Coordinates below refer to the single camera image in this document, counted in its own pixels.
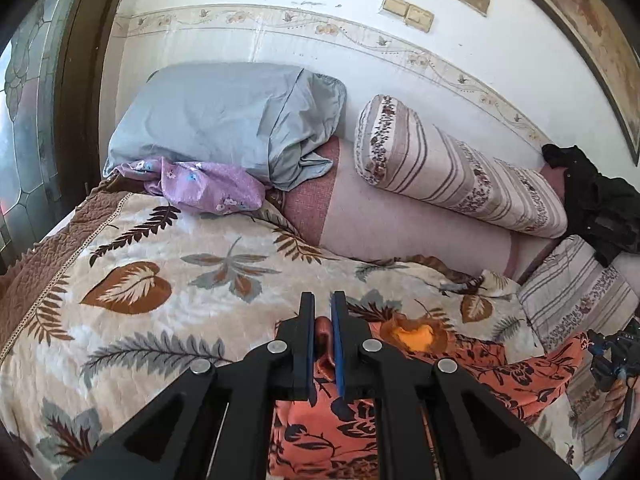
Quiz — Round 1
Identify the dark framed wall picture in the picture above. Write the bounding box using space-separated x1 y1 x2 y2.
533 0 639 162

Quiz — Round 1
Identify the striped bolster pillow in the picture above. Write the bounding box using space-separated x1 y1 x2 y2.
354 96 567 238

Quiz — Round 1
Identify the pink bed sheet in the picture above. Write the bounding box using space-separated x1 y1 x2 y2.
268 138 560 284

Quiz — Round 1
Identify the orange black floral garment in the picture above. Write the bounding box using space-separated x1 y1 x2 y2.
267 313 587 479

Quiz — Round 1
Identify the black clothing pile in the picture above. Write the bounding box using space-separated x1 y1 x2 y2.
541 144 640 268

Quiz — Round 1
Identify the wooden stained glass door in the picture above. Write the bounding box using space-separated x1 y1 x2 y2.
1 0 118 269

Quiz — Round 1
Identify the cream leaf pattern blanket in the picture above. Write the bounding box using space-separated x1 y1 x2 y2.
0 190 591 480

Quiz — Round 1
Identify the person's right hand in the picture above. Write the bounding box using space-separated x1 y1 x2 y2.
603 377 640 429

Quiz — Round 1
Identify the purple floral cloth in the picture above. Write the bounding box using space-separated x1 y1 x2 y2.
110 156 266 216

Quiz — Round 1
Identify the beige wall switch plate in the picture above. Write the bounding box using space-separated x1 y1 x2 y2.
381 0 434 32

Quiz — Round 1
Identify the striped flat pillow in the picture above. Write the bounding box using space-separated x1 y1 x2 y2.
518 235 639 467

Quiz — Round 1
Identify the grey pillow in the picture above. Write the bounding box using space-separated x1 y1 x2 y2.
103 63 347 192

